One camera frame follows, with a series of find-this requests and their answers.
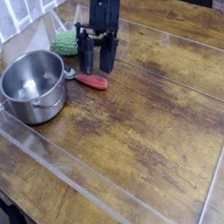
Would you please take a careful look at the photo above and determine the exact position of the clear acrylic barrier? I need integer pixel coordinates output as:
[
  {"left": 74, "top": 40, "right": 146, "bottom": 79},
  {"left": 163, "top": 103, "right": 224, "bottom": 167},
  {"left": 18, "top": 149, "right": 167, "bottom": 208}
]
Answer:
[{"left": 0, "top": 7, "right": 224, "bottom": 224}]

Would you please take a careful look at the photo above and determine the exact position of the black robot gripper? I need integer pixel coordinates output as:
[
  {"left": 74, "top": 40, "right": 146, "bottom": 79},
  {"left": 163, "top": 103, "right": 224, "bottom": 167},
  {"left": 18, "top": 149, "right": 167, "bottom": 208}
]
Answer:
[{"left": 75, "top": 0, "right": 121, "bottom": 75}]

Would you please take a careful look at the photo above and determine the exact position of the pink handled metal spoon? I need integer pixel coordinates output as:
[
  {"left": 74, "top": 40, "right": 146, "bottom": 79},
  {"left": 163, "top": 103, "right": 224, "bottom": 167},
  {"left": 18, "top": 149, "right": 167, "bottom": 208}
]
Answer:
[{"left": 64, "top": 67, "right": 109, "bottom": 90}]

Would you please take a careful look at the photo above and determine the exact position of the black table leg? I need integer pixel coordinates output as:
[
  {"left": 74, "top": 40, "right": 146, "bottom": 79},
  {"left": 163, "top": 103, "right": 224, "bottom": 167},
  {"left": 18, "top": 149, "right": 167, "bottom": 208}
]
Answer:
[{"left": 0, "top": 197, "right": 27, "bottom": 224}]

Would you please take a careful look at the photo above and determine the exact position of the green bitter melon toy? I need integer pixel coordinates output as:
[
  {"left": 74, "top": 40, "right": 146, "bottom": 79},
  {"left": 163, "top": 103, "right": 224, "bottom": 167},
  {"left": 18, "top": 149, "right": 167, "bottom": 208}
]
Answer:
[{"left": 52, "top": 30, "right": 78, "bottom": 55}]

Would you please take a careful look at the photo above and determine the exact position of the stainless steel pot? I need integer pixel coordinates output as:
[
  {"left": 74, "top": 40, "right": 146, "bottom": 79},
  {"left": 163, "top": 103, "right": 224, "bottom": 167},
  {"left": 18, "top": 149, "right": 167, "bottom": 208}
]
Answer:
[{"left": 0, "top": 50, "right": 67, "bottom": 125}]

